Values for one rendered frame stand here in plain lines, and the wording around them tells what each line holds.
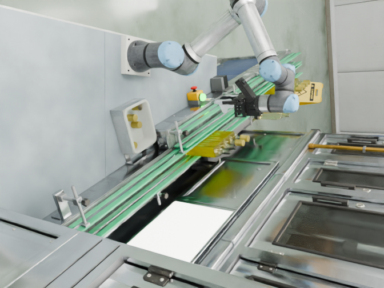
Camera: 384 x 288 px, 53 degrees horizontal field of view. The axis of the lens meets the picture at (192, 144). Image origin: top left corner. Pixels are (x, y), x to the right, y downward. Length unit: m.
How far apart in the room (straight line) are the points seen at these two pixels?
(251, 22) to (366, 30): 6.06
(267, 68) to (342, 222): 0.67
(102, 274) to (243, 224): 0.79
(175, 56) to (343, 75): 6.24
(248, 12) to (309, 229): 0.88
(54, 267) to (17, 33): 0.88
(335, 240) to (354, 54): 6.31
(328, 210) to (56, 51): 1.28
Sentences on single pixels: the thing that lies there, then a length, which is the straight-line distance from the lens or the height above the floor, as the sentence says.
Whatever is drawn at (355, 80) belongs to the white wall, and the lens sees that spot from 7.78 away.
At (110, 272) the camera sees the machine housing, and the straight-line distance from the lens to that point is 0.94.
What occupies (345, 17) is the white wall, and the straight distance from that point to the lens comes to 7.58.
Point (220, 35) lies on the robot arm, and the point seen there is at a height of 1.16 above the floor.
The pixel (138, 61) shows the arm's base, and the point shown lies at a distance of 1.82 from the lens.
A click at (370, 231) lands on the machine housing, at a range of 1.59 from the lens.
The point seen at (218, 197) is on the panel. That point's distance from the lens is 1.78.
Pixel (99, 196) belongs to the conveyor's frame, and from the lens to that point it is 1.64.
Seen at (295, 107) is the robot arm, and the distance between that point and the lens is 1.57.
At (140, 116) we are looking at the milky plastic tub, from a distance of 1.90.
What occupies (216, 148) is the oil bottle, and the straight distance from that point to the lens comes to 1.92.
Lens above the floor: 2.06
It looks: 35 degrees down
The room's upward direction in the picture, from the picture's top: 94 degrees clockwise
